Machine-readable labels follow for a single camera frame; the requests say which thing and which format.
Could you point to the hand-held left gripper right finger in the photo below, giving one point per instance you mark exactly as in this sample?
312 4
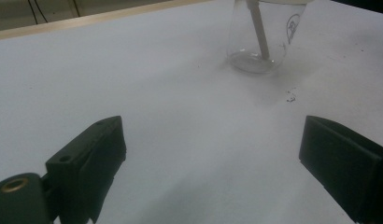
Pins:
345 161

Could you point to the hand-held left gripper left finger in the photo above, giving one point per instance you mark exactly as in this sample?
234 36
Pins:
87 161

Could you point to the clear glass cup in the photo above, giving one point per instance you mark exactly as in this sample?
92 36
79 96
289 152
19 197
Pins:
242 46

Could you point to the white table cover board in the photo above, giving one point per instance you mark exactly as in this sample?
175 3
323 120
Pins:
180 102

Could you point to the white stick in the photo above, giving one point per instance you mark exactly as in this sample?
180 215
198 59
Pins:
260 34

